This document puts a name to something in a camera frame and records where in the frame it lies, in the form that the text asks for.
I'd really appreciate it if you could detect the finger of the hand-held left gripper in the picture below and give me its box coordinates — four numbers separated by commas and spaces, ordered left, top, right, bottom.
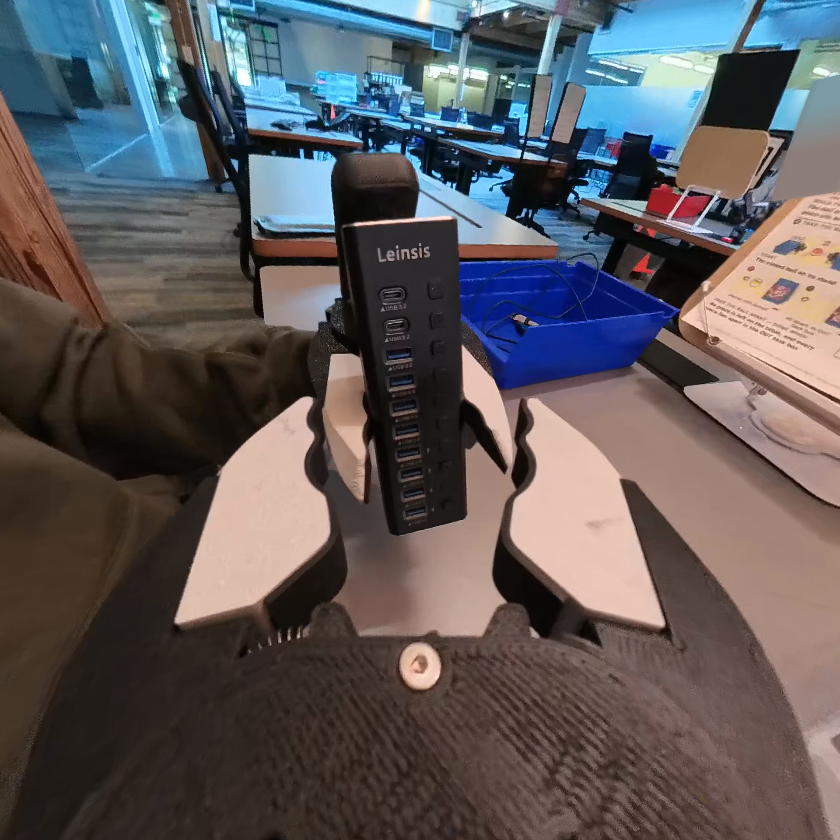
458, 341, 515, 475
322, 353, 376, 505

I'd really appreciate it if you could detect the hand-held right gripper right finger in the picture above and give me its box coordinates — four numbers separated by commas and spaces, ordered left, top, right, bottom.
493, 397, 668, 639

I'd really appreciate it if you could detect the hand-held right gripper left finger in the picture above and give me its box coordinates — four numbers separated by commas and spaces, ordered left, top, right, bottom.
172, 395, 349, 634

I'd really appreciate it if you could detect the black smartphone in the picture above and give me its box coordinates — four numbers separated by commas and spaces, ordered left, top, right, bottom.
340, 215, 470, 538

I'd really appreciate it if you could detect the person's left forearm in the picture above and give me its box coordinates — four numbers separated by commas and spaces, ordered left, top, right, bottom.
0, 276, 317, 481

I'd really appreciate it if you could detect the wood-edged white desk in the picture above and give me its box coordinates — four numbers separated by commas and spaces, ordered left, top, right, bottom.
248, 154, 560, 316

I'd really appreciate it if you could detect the wooden desk with black legs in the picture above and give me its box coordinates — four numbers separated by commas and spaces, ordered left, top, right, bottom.
581, 197, 746, 309

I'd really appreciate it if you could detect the row of office desks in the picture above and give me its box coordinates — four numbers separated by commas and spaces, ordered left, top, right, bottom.
246, 98, 595, 217

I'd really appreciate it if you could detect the blue plastic bin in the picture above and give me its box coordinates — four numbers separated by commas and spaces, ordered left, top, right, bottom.
458, 259, 680, 389

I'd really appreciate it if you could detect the black office chair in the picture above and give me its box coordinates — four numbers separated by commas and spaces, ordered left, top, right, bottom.
177, 59, 258, 280
602, 131, 658, 202

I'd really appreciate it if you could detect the clear acrylic stand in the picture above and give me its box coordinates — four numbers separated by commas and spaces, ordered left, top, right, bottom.
684, 379, 840, 509
666, 185, 727, 228

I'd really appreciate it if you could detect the person's olive jacket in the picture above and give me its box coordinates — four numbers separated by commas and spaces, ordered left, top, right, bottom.
0, 413, 221, 840

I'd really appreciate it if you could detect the red bin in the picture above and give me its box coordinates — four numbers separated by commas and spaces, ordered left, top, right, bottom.
646, 185, 714, 219

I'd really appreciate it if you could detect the illustrated instruction sheet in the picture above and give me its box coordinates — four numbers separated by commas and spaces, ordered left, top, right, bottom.
679, 193, 840, 421

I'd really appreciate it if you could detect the tan board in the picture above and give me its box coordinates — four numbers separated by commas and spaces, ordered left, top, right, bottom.
675, 125, 773, 198

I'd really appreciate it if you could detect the black partition panel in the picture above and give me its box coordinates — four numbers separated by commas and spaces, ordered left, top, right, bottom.
701, 49, 803, 132

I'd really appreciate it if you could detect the black cable with metal plug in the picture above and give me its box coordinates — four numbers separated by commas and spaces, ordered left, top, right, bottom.
474, 252, 601, 349

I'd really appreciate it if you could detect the wooden post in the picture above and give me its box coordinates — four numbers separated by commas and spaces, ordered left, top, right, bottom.
0, 92, 110, 329

